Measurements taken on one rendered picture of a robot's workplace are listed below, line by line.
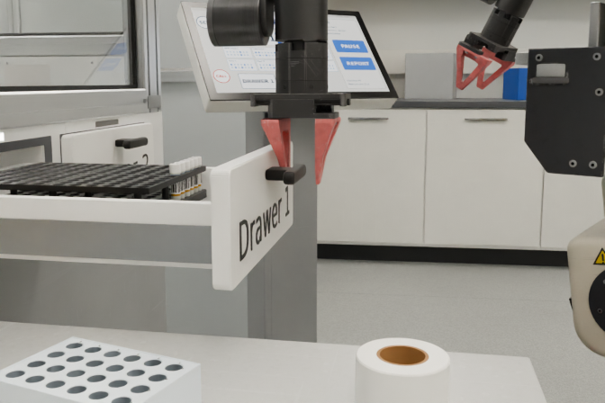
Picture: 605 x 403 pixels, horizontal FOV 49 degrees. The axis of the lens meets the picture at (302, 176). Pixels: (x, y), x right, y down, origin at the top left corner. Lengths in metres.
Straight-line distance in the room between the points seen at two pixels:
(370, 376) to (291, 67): 0.35
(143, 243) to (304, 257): 1.20
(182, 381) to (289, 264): 1.31
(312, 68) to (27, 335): 0.39
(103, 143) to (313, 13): 0.48
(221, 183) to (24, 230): 0.21
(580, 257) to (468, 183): 2.77
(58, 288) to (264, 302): 0.87
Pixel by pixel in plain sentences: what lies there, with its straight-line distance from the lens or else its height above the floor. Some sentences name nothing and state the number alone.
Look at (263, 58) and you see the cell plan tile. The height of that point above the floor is 1.06.
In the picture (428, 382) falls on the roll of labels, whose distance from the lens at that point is 0.50.
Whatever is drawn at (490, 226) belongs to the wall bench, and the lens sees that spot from 3.77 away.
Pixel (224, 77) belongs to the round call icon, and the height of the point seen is 1.01.
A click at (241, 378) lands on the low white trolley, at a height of 0.76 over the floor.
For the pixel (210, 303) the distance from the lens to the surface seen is 2.59.
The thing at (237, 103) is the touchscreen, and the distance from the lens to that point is 1.56.
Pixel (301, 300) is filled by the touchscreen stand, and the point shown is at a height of 0.42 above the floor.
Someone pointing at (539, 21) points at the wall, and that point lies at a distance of 4.46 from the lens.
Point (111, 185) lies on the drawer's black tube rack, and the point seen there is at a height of 0.90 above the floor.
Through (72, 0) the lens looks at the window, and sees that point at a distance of 1.09.
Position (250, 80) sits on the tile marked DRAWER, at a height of 1.01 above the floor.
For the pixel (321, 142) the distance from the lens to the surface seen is 0.71.
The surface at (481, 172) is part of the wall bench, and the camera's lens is 3.71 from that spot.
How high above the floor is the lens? 1.00
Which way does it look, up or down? 8 degrees down
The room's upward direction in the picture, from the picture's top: straight up
